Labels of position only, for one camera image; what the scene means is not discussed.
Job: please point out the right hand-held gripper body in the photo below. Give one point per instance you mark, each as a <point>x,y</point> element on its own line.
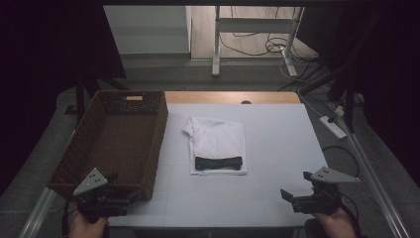
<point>322,201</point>

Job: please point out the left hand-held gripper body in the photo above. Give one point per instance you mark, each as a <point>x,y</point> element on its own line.
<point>92,183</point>

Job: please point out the brown woven basket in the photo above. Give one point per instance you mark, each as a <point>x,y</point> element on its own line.
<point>122,142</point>

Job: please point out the white garment black waistband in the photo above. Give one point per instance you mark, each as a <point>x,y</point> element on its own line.
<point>218,139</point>

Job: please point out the person's right hand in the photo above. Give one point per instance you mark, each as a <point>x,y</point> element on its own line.
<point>338,226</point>

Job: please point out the person's left hand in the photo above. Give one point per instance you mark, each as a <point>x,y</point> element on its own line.
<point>85,229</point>

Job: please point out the white power strip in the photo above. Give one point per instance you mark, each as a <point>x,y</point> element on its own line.
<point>333,127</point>

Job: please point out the black tripod stand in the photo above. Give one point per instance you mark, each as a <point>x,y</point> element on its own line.
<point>349,109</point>
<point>80,99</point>

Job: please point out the white panel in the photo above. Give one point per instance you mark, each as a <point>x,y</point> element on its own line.
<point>148,29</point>

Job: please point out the aluminium rail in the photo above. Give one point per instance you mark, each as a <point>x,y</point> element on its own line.
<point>373,178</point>
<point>38,210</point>

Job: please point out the white metal desk frame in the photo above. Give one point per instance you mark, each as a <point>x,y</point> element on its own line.
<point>216,49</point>

